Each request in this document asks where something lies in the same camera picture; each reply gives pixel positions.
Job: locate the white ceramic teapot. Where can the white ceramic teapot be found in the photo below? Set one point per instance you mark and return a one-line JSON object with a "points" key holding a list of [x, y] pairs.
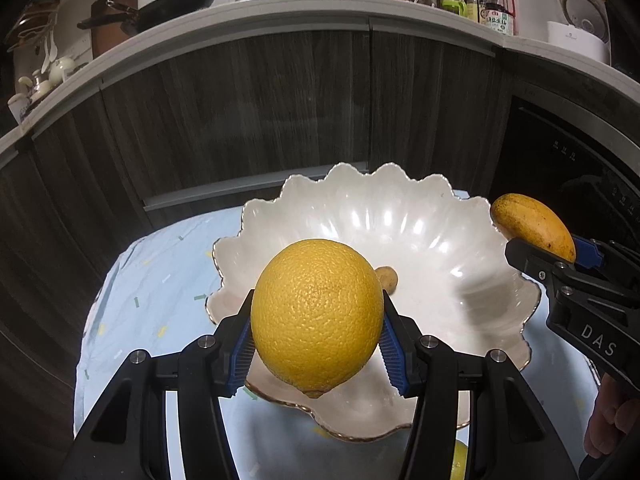
{"points": [[61, 69]]}

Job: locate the soy sauce bottle red handle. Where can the soy sauce bottle red handle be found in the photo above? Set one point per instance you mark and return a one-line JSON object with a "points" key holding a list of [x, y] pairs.
{"points": [[499, 15]]}

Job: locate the yellow-brown mango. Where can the yellow-brown mango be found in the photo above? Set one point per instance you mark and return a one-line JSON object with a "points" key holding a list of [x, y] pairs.
{"points": [[523, 217]]}

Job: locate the white scalloped ceramic bowl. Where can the white scalloped ceramic bowl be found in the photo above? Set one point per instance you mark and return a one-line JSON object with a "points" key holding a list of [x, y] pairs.
{"points": [[453, 278]]}

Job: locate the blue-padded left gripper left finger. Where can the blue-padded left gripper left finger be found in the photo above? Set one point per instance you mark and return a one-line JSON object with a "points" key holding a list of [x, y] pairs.
{"points": [[125, 437]]}

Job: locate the person's right hand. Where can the person's right hand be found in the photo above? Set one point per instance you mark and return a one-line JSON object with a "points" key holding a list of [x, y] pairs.
{"points": [[610, 415]]}

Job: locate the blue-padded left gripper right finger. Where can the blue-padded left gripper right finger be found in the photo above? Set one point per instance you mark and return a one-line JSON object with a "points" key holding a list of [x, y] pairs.
{"points": [[511, 436]]}

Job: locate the black wok pan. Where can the black wok pan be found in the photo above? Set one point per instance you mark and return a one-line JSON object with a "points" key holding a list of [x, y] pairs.
{"points": [[133, 21]]}

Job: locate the white rice cooker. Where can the white rice cooker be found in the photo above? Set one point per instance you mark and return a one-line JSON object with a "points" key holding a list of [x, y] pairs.
{"points": [[583, 29]]}

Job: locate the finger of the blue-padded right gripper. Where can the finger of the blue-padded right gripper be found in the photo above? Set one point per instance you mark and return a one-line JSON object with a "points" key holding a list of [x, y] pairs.
{"points": [[587, 253], [547, 269]]}

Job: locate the light blue patterned cloth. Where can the light blue patterned cloth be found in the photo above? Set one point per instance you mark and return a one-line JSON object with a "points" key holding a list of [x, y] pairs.
{"points": [[153, 298]]}

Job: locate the large yellow lemon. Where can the large yellow lemon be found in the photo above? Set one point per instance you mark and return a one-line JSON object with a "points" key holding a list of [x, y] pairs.
{"points": [[316, 315]]}

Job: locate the green round apple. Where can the green round apple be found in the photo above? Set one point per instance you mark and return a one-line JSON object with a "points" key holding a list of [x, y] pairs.
{"points": [[458, 467]]}

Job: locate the green lidded container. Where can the green lidded container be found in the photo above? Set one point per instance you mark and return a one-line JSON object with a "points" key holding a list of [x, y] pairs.
{"points": [[454, 6]]}

